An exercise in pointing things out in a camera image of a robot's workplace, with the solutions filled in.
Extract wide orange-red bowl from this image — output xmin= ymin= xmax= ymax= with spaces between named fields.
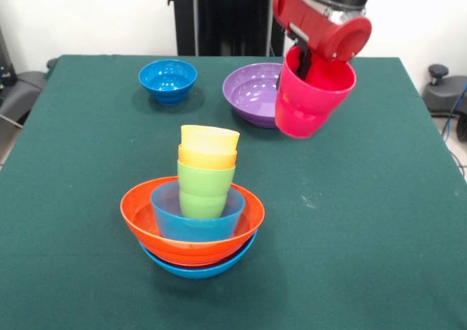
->
xmin=120 ymin=176 xmax=266 ymax=267

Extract green plastic cup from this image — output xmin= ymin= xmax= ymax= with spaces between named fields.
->
xmin=177 ymin=160 xmax=236 ymax=220

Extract large light blue bowl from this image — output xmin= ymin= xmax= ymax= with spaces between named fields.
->
xmin=138 ymin=231 xmax=259 ymax=280

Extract orange plastic cup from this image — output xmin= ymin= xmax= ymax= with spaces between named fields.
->
xmin=177 ymin=143 xmax=239 ymax=171

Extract small light blue bowl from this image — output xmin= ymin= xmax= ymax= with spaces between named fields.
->
xmin=150 ymin=183 xmax=246 ymax=242

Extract small orange-red bowl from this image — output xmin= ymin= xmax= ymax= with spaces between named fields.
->
xmin=145 ymin=242 xmax=255 ymax=271

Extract small dark blue bowl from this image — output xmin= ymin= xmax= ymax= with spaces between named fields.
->
xmin=138 ymin=59 xmax=198 ymax=107

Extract dark green tablecloth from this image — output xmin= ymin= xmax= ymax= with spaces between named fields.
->
xmin=0 ymin=54 xmax=467 ymax=330

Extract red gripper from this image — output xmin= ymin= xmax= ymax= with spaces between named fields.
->
xmin=271 ymin=0 xmax=373 ymax=80

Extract yellow plastic cup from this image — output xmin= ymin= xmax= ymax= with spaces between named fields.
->
xmin=180 ymin=124 xmax=241 ymax=156

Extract black equipment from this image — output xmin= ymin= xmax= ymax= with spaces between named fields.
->
xmin=0 ymin=26 xmax=18 ymax=86

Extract pink plastic cup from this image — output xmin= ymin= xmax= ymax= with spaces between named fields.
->
xmin=274 ymin=46 xmax=357 ymax=139

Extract purple plastic bowl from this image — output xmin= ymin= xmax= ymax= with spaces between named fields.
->
xmin=222 ymin=63 xmax=284 ymax=129

